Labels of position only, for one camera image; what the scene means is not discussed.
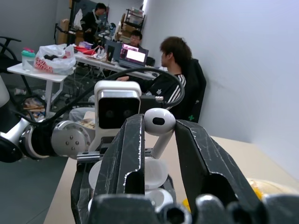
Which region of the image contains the long white desk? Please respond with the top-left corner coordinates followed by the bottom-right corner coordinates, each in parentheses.
top-left (74, 50), bottom-right (164, 80)

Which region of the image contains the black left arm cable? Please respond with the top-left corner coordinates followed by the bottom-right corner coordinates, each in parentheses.
top-left (29, 67), bottom-right (185, 128)

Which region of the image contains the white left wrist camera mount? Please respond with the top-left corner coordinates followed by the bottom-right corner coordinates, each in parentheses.
top-left (89, 80), bottom-right (142, 155)

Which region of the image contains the white earbud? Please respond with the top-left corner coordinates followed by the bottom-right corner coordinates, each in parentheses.
top-left (143, 107), bottom-right (176, 159)

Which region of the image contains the black office chair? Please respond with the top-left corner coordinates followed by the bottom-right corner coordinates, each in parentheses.
top-left (174, 58), bottom-right (207, 124)

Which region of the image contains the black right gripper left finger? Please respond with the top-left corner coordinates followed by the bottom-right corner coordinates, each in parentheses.
top-left (92, 113), bottom-right (146, 199)

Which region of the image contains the black monitor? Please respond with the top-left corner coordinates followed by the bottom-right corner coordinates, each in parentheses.
top-left (104, 39), bottom-right (122, 63)

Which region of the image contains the black storage shelf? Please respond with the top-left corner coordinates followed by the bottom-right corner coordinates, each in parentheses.
top-left (121, 7), bottom-right (146, 43)

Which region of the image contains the small white table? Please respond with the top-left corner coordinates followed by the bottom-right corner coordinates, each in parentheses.
top-left (7, 61), bottom-right (77, 118)

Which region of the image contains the standing person in black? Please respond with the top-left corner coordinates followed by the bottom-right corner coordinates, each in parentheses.
top-left (80, 2), bottom-right (108, 45)

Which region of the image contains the clear bottle with green lid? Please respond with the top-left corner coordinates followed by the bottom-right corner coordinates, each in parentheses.
top-left (21, 47), bottom-right (36, 72)

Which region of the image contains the open laptop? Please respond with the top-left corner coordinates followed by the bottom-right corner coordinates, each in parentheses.
top-left (118, 42), bottom-right (150, 69)

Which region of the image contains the white earbud charging case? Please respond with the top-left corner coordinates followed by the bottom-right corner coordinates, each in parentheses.
top-left (88, 156), bottom-right (175, 212)

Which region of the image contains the seated person with glasses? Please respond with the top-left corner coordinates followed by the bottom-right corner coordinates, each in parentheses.
top-left (128, 29), bottom-right (143, 48)

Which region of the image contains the black frame chair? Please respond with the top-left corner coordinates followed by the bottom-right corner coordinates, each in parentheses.
top-left (0, 36), bottom-right (32, 97)

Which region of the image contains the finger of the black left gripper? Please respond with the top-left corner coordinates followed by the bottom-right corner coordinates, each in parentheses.
top-left (162, 175), bottom-right (177, 204)
top-left (70, 162), bottom-right (94, 224)

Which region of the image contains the white plastic shopping bag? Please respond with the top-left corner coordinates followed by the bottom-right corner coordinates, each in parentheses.
top-left (34, 43), bottom-right (77, 76)

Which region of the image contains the seated person in striped jacket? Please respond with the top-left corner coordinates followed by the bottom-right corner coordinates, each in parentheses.
top-left (116, 36), bottom-right (192, 120)

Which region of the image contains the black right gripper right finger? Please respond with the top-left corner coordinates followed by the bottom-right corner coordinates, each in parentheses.
top-left (175, 119), bottom-right (266, 212)

